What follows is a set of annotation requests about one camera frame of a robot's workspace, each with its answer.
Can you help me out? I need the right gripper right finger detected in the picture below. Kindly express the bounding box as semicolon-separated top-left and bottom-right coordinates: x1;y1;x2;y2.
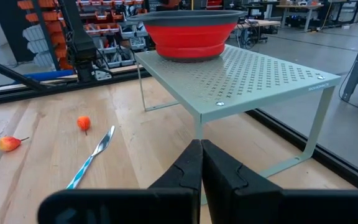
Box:
202;139;358;224

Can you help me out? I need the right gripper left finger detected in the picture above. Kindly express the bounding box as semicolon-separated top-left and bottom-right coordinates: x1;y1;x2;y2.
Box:
37;139;203;224

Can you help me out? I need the red collapsible bowl grey rim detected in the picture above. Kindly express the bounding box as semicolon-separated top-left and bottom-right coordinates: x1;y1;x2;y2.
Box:
126;10;248;63

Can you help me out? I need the green perforated metal shelf riser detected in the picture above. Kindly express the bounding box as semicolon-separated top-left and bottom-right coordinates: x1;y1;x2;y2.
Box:
134;44;342;206

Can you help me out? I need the blue pad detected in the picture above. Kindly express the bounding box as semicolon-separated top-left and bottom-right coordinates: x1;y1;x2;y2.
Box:
23;70;75;82

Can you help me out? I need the orange grey parts bin rack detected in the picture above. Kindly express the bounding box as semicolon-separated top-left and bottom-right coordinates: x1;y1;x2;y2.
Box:
17;0;150;70

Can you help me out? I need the wooden work table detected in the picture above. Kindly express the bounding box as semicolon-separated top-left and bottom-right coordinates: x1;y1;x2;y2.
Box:
275;2;325;32

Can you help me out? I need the knife with blue striped handle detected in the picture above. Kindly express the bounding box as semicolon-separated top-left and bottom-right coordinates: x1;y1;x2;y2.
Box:
65;125;116;190

